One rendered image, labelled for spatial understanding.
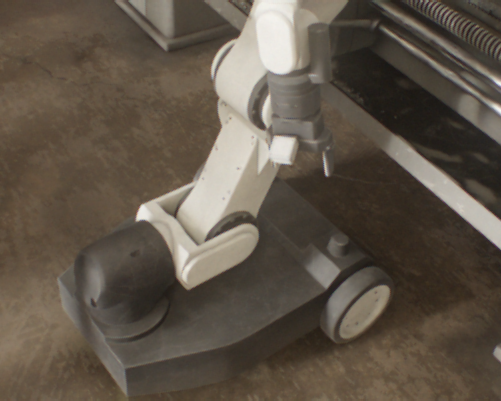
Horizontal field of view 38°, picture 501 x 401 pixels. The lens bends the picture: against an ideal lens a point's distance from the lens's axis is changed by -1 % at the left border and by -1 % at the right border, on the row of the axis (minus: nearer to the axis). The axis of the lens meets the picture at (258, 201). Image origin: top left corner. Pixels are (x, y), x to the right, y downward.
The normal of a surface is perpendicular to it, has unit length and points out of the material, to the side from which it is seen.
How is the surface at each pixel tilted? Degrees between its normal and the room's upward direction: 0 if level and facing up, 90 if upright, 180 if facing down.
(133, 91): 0
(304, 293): 0
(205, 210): 50
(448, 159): 0
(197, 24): 90
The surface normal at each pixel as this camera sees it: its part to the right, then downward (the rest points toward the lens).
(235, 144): -0.68, 0.01
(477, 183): 0.07, -0.73
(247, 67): -0.56, -0.18
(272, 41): -0.40, 0.60
